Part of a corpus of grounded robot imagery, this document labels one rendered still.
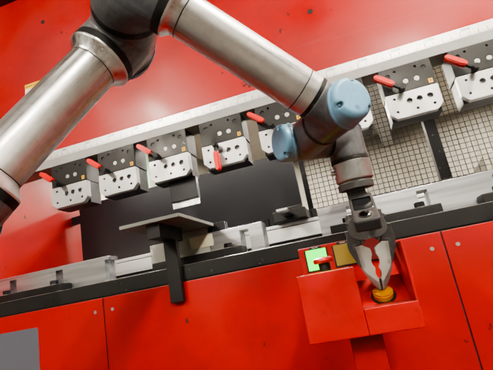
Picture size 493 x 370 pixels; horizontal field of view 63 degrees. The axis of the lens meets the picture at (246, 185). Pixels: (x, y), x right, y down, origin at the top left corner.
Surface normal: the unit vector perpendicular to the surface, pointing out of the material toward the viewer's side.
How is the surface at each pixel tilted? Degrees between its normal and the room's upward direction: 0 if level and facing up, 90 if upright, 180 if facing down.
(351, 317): 90
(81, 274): 90
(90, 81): 111
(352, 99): 90
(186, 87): 90
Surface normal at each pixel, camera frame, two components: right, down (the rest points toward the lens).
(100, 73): 0.80, 0.16
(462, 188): -0.27, -0.20
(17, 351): 0.90, -0.26
